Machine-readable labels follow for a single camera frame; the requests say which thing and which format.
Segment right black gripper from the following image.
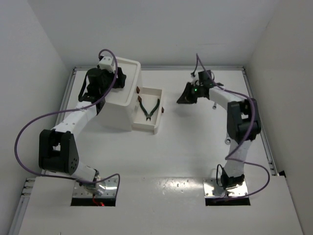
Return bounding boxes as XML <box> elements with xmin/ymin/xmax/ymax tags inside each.
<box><xmin>177</xmin><ymin>82</ymin><xmax>203</xmax><ymax>104</ymax></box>

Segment green handled cutters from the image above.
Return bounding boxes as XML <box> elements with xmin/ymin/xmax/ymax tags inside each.
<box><xmin>138</xmin><ymin>98</ymin><xmax>160</xmax><ymax>121</ymax></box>

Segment long silver ratchet wrench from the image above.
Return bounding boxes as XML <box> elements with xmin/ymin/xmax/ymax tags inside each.
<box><xmin>225</xmin><ymin>135</ymin><xmax>231</xmax><ymax>145</ymax></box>

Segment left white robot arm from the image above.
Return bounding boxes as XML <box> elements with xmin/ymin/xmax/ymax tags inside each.
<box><xmin>39</xmin><ymin>56</ymin><xmax>126</xmax><ymax>194</ymax></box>

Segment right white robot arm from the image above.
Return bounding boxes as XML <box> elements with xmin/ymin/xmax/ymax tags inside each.
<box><xmin>177</xmin><ymin>70</ymin><xmax>261</xmax><ymax>189</ymax></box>

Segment white drawer cabinet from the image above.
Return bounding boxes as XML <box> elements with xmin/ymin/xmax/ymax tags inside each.
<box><xmin>96</xmin><ymin>57</ymin><xmax>142</xmax><ymax>131</ymax></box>

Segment white front cover board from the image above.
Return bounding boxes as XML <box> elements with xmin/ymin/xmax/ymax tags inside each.
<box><xmin>20</xmin><ymin>177</ymin><xmax>302</xmax><ymax>235</ymax></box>

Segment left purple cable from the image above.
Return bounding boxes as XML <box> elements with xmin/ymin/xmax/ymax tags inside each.
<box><xmin>14</xmin><ymin>48</ymin><xmax>121</xmax><ymax>185</ymax></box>

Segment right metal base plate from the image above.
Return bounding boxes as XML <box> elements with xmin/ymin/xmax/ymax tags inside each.
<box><xmin>203</xmin><ymin>178</ymin><xmax>248</xmax><ymax>199</ymax></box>

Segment metal base plate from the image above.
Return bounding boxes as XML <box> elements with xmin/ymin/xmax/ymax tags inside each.
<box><xmin>72</xmin><ymin>177</ymin><xmax>119</xmax><ymax>199</ymax></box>
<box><xmin>203</xmin><ymin>178</ymin><xmax>248</xmax><ymax>199</ymax></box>

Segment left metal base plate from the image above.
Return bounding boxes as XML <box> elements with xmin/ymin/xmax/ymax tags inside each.
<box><xmin>72</xmin><ymin>177</ymin><xmax>119</xmax><ymax>199</ymax></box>

